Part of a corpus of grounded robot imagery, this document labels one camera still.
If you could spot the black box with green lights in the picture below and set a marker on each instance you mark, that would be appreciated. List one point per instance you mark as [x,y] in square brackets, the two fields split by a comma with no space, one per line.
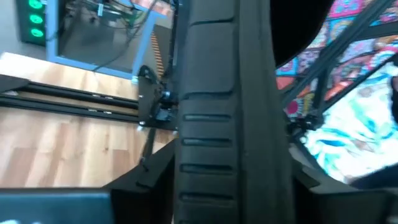
[26,31]

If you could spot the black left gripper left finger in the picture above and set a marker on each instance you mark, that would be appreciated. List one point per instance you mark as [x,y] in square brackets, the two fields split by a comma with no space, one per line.
[140,199]

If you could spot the blue metal frame cart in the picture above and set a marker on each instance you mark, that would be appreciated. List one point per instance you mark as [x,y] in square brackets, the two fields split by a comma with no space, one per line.
[53,31]

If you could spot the black rubber slide sandal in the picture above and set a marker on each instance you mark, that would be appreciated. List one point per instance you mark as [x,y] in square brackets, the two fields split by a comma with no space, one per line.
[211,62]

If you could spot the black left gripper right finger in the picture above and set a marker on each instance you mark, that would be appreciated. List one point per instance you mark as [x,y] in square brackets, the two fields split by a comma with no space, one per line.
[335,205]

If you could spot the colourful patterned rug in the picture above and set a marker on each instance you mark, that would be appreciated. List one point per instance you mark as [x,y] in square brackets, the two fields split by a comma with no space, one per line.
[357,130]

